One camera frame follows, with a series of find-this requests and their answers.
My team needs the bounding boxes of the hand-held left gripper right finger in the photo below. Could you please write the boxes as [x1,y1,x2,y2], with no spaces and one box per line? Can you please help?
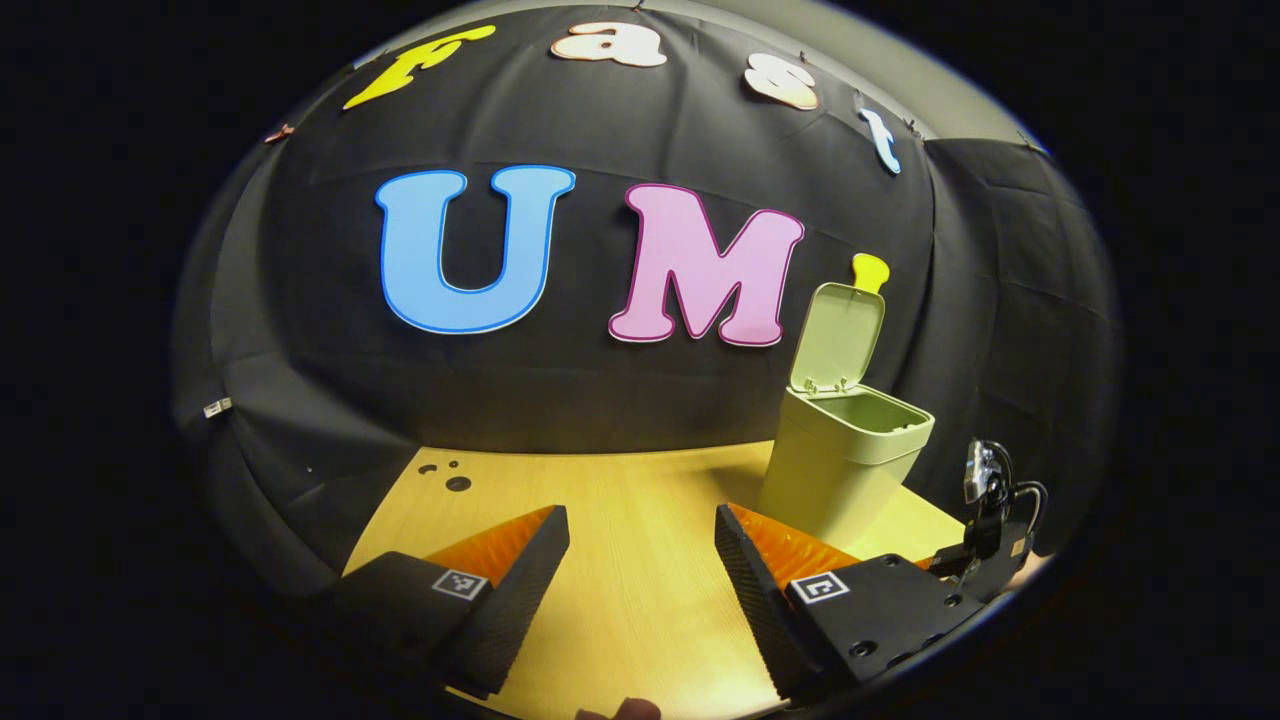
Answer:
[714,503,986,706]

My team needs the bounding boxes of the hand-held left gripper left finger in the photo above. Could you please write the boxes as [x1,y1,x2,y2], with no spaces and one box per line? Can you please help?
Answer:
[330,505,571,701]

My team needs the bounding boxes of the pale green desktop garbage bin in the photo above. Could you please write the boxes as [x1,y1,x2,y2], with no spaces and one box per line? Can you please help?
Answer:
[757,283,936,552]

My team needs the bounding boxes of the wooden desktop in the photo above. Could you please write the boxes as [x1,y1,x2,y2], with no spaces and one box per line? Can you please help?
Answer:
[340,440,1051,720]

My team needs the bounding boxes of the black backdrop cloth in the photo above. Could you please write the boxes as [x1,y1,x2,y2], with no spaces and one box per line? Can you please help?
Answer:
[170,5,1121,601]

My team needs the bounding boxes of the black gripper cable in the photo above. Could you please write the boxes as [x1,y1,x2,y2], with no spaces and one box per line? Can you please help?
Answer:
[1008,478,1051,536]

